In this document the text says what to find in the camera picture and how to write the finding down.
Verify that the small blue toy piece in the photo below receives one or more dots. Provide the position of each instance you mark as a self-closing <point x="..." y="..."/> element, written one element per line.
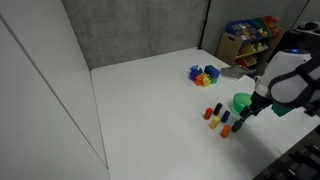
<point x="194" y="68"/>

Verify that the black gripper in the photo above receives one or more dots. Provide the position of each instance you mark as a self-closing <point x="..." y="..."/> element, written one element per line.
<point x="260" y="100"/>

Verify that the yellow block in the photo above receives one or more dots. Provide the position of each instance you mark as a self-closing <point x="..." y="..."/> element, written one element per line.
<point x="214" y="122"/>

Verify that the yellow toy piece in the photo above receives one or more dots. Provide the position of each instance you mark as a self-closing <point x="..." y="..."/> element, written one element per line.
<point x="206" y="80"/>

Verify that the black vertical pole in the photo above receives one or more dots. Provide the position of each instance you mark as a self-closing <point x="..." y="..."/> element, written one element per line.
<point x="203" y="25"/>

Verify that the black equipment rack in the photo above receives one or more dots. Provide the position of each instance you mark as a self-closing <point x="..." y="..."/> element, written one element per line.
<point x="293" y="158"/>

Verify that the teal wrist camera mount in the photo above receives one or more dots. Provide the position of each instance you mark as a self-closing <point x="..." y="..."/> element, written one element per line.
<point x="280" y="110"/>

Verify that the toy shelf with bins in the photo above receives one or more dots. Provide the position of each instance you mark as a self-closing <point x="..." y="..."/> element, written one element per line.
<point x="248" y="45"/>

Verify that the black background device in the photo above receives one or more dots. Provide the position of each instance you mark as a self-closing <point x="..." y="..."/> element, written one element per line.
<point x="310" y="27"/>

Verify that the large blue toy brick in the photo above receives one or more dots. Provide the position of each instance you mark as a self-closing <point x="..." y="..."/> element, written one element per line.
<point x="212" y="71"/>

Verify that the dark maroon block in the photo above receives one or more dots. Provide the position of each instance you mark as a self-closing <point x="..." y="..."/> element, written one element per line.
<point x="218" y="109"/>

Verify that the blue toy bin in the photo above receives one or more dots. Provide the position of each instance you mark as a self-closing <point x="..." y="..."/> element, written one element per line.
<point x="239" y="30"/>

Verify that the orange toy piece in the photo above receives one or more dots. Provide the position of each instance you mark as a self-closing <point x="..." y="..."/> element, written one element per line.
<point x="199" y="80"/>

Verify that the purple toy piece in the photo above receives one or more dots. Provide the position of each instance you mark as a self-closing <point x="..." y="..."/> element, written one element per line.
<point x="194" y="74"/>

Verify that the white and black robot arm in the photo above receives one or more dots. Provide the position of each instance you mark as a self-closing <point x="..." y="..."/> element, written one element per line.
<point x="290" y="78"/>

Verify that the dark green block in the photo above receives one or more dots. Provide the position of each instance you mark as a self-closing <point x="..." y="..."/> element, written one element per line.
<point x="237" y="126"/>

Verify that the orange block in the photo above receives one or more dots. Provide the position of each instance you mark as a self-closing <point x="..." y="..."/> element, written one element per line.
<point x="225" y="131"/>

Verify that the grey flat tray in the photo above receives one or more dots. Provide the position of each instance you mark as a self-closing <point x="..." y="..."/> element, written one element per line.
<point x="235" y="72"/>

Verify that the blue block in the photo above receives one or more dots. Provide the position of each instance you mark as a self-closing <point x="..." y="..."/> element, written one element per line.
<point x="225" y="116"/>

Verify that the green toy bin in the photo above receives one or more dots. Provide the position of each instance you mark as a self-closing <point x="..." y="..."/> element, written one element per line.
<point x="259" y="27"/>

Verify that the green toy piece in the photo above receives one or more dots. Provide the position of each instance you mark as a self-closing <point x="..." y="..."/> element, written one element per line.
<point x="214" y="81"/>

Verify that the red-orange block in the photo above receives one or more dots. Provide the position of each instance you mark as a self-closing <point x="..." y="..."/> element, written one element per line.
<point x="208" y="113"/>

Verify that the red toy bin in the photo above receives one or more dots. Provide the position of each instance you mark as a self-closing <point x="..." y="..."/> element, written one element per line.
<point x="270" y="21"/>

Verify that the green plastic bowl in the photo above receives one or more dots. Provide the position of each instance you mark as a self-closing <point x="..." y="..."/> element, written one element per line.
<point x="240" y="101"/>

